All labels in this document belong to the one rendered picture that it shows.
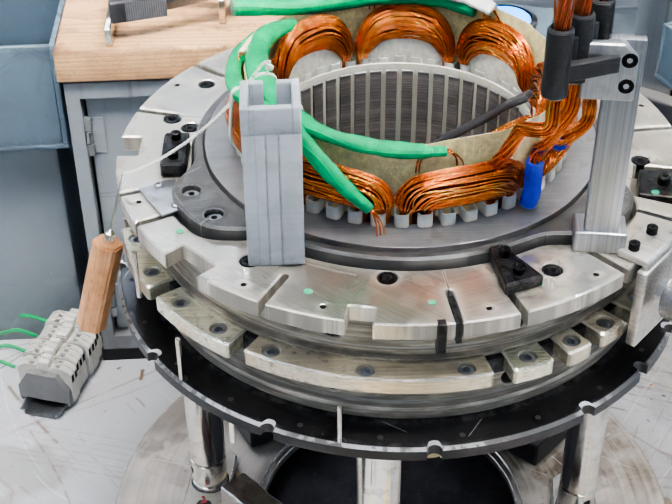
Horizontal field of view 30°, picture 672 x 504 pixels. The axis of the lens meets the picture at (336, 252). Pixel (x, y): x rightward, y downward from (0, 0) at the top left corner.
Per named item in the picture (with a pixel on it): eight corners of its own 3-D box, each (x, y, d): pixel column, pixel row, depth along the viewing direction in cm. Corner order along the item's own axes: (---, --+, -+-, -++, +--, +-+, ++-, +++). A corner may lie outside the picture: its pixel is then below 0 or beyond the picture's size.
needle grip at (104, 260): (90, 246, 69) (74, 331, 72) (122, 252, 69) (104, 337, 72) (94, 230, 70) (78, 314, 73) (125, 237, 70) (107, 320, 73)
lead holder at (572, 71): (542, 102, 56) (549, 33, 54) (528, 59, 59) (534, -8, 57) (627, 101, 56) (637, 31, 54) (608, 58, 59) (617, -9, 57)
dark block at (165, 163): (190, 145, 71) (188, 125, 70) (186, 177, 69) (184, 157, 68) (166, 145, 71) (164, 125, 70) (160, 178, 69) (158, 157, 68)
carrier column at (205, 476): (192, 501, 89) (167, 265, 76) (194, 475, 91) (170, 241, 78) (227, 500, 89) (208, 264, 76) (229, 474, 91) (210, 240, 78)
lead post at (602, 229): (624, 254, 63) (659, 42, 56) (572, 251, 63) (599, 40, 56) (622, 234, 64) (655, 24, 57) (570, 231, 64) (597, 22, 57)
